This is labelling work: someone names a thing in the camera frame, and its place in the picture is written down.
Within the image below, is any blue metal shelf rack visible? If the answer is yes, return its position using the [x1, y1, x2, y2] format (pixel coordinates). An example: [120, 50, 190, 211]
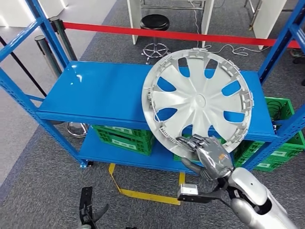
[0, 0, 305, 175]

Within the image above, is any white floor cable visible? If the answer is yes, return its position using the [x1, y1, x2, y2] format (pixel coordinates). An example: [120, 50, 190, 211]
[189, 0, 271, 57]

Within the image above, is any green plastic crate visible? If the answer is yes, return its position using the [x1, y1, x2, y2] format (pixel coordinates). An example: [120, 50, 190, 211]
[233, 97, 305, 173]
[92, 125, 156, 156]
[173, 134, 227, 163]

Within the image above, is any chrome stanchion post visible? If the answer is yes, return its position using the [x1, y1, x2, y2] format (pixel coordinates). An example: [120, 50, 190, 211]
[49, 16, 78, 62]
[34, 35, 89, 138]

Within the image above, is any yellow floor tape marking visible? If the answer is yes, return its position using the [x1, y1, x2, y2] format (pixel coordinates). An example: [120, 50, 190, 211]
[108, 163, 186, 206]

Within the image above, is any grey plastic wheel hubcap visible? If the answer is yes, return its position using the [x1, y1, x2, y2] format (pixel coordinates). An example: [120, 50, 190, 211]
[142, 48, 255, 160]

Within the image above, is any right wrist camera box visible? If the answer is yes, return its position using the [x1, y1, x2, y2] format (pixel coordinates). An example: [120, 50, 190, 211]
[177, 184, 224, 204]

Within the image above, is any black round stool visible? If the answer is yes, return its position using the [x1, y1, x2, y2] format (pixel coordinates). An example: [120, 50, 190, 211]
[139, 14, 170, 65]

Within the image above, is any black barrier belt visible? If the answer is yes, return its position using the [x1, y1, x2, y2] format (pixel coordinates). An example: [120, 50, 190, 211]
[0, 35, 47, 98]

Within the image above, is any white desk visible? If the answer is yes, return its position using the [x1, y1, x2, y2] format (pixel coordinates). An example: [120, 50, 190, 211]
[127, 0, 215, 48]
[252, 0, 288, 50]

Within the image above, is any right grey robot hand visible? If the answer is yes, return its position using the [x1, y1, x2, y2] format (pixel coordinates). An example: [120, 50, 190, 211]
[175, 134, 236, 182]

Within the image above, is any red barrier belt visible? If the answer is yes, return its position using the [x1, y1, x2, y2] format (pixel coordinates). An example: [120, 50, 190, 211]
[63, 21, 300, 49]

